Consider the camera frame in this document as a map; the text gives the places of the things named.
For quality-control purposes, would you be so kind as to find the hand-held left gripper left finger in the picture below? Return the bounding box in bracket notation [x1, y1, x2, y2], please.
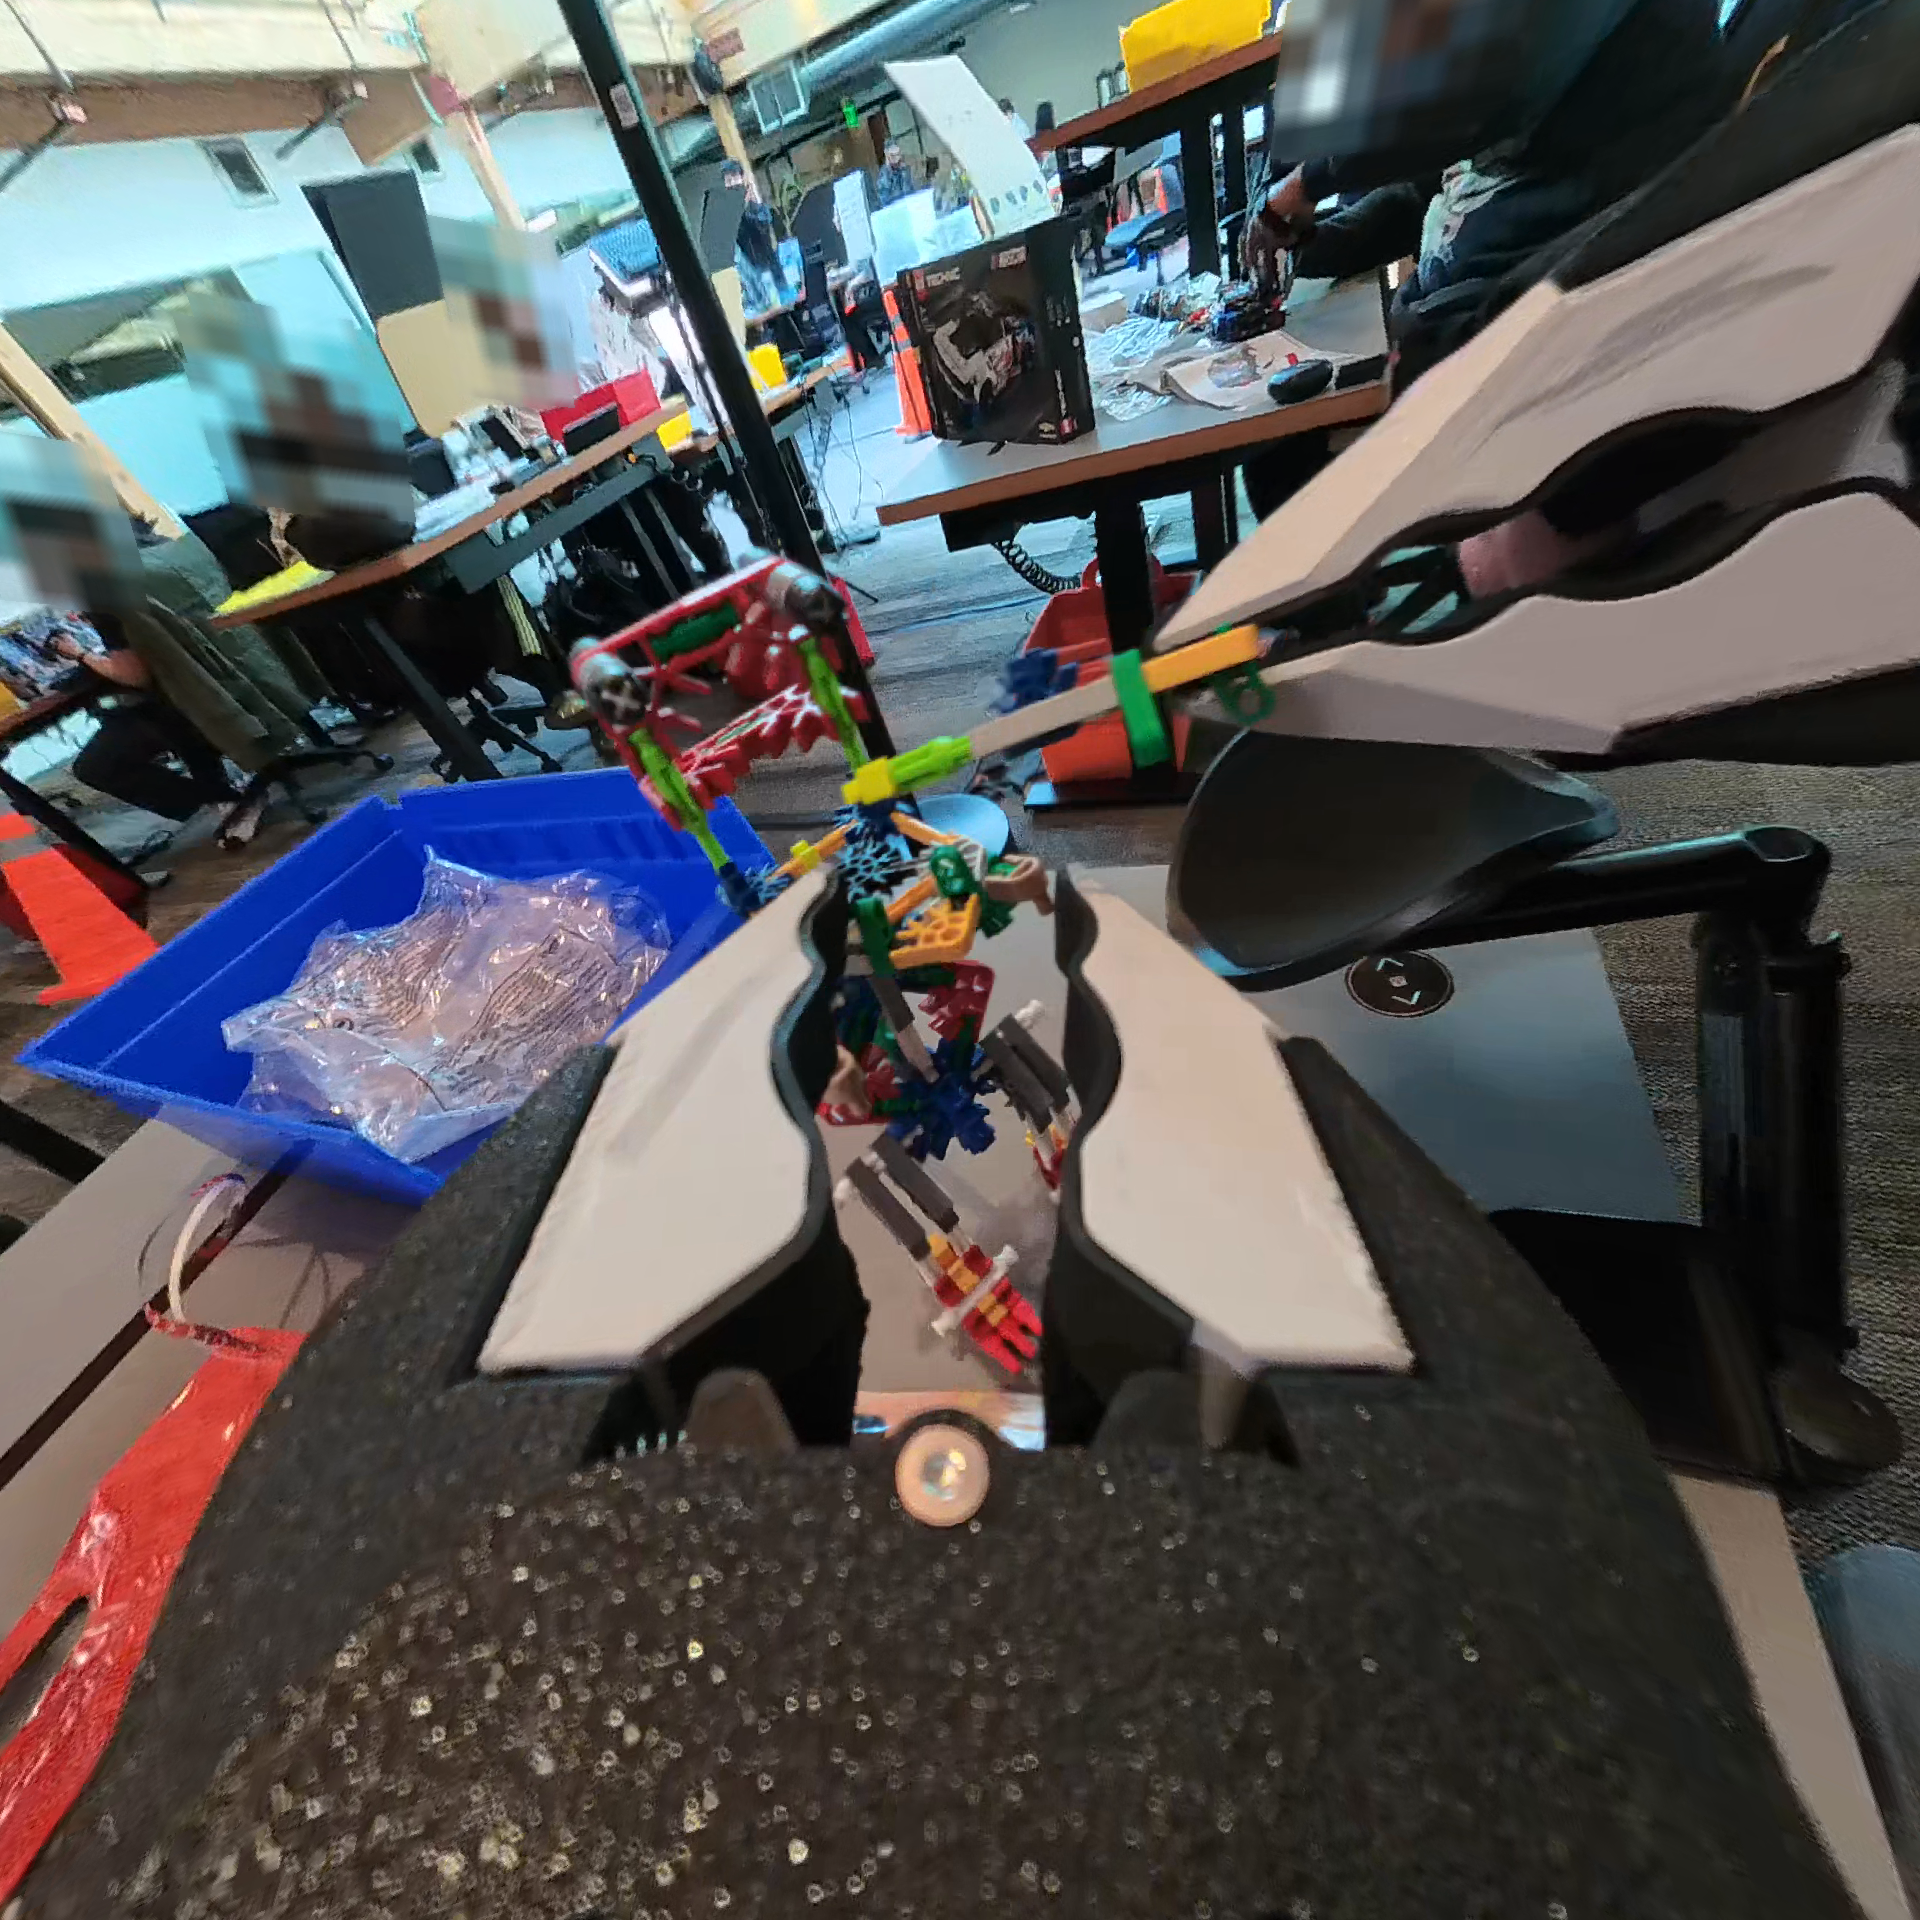
[479, 870, 871, 1380]

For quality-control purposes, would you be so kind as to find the blue plastic bin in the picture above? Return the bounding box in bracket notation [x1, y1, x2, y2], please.
[20, 766, 783, 1209]

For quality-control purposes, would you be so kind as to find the red white cord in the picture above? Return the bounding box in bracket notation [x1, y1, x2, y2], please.
[140, 1173, 309, 1352]

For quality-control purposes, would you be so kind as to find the lime and gray toy assembly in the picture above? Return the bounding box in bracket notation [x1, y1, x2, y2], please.
[840, 621, 1281, 812]

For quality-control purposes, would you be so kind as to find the colourful toy construction model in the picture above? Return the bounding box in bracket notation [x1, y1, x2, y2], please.
[567, 554, 1086, 1380]

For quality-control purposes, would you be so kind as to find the clear plastic bag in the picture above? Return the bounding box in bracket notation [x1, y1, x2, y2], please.
[224, 852, 678, 1162]

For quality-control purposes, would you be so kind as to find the red basket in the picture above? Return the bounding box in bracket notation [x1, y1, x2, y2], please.
[1031, 568, 1207, 793]

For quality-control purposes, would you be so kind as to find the black printed box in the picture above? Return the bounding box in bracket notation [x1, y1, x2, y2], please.
[896, 214, 1102, 447]

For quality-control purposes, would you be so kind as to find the brown background table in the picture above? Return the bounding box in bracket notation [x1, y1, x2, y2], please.
[211, 398, 706, 781]
[878, 272, 1394, 663]

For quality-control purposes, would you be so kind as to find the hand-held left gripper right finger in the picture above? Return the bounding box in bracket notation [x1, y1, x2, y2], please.
[1050, 870, 1415, 1450]

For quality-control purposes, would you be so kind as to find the yellow bin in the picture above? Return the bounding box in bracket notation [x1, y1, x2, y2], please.
[1121, 0, 1278, 92]

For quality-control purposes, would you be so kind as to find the white sign board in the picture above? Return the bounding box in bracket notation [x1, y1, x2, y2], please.
[882, 56, 1054, 243]

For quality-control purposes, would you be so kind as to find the person's right hand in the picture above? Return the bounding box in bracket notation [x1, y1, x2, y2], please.
[1458, 510, 1598, 601]

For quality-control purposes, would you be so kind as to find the printed plastic toy bag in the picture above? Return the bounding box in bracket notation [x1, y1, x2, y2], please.
[0, 1322, 314, 1869]

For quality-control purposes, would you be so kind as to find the orange striped cone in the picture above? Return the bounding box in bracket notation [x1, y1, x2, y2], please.
[0, 812, 162, 1011]
[886, 286, 936, 440]

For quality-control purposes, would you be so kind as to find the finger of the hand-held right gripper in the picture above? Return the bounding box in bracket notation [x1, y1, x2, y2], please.
[1152, 139, 1920, 659]
[1258, 486, 1920, 760]

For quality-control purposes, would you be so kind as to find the round black desk control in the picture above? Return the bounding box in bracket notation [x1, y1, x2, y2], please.
[1345, 947, 1453, 1023]

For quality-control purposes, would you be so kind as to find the black steel pole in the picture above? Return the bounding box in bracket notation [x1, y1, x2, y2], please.
[556, 0, 904, 760]

